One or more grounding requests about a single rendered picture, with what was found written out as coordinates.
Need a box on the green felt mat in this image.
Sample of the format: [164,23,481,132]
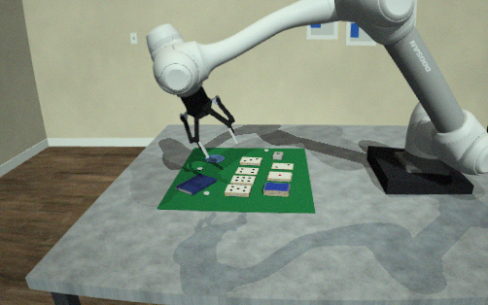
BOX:
[157,148,315,214]

